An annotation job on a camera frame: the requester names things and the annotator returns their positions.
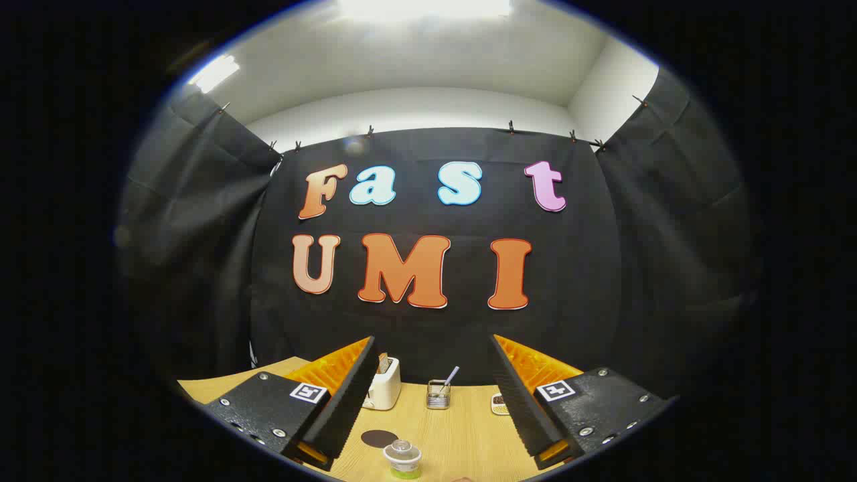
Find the clear juice bottle white label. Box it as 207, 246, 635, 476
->
383, 440, 422, 480

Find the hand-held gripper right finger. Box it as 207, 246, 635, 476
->
490, 335, 677, 471

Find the row of cloth clips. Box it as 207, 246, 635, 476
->
218, 94, 650, 153

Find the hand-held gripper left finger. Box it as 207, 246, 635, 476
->
201, 336, 381, 472

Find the cream toaster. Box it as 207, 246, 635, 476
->
362, 357, 402, 411

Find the wooden table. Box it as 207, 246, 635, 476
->
177, 357, 583, 482

